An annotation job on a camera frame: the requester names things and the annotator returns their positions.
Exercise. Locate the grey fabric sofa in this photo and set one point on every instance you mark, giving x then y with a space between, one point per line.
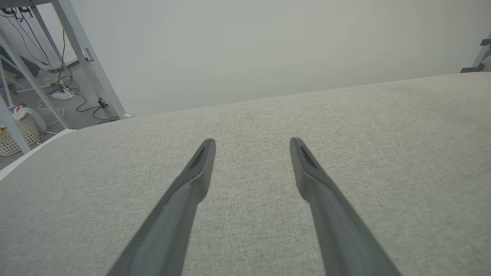
268 122

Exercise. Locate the grey slanted metal strut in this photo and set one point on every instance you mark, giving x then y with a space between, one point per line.
30 78

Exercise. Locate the white woven laundry basket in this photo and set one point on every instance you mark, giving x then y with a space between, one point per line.
28 134

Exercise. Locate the grey metal stand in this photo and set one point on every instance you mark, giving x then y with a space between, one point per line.
481 57

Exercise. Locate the grey metal frame post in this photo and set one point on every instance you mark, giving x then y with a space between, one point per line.
86 53

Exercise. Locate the thin grey metal leg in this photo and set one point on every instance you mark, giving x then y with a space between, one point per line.
46 34

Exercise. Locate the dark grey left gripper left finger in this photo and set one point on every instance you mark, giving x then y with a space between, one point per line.
165 237

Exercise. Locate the white power strip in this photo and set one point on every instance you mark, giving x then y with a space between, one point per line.
63 94

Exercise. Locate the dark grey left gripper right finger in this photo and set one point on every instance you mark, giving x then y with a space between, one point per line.
341 241

